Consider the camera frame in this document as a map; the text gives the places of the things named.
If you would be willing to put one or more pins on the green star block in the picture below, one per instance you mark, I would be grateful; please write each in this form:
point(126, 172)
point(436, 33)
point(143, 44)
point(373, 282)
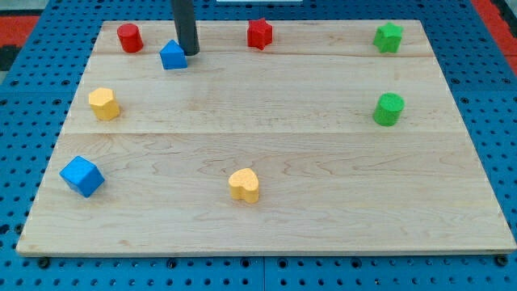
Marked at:
point(388, 38)

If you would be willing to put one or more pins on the red cylinder block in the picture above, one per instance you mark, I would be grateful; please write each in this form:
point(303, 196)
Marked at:
point(130, 38)

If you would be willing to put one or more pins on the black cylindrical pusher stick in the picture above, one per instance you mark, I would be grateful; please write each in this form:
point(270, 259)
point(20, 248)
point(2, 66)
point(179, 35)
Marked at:
point(185, 26)

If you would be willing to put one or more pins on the yellow heart block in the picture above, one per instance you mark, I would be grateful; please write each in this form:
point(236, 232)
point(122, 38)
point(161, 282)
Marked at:
point(244, 185)

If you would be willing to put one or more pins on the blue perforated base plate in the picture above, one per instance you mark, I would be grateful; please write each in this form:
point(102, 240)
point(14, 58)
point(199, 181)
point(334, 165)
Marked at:
point(40, 86)

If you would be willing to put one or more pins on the red star block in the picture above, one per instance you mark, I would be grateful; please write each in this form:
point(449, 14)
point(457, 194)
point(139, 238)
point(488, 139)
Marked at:
point(259, 33)

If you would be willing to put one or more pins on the green cylinder block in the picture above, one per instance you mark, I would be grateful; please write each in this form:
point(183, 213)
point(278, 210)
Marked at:
point(388, 109)

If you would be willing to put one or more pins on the blue cube block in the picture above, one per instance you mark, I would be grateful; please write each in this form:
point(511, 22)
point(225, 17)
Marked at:
point(82, 176)

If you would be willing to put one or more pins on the yellow hexagon block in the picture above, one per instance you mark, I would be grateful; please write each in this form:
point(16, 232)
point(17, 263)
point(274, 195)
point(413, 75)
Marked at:
point(104, 104)

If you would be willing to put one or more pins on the blue triangle block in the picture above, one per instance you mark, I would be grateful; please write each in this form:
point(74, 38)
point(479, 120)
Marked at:
point(172, 56)

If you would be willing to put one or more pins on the light wooden board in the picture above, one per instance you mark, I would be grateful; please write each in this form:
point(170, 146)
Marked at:
point(299, 114)

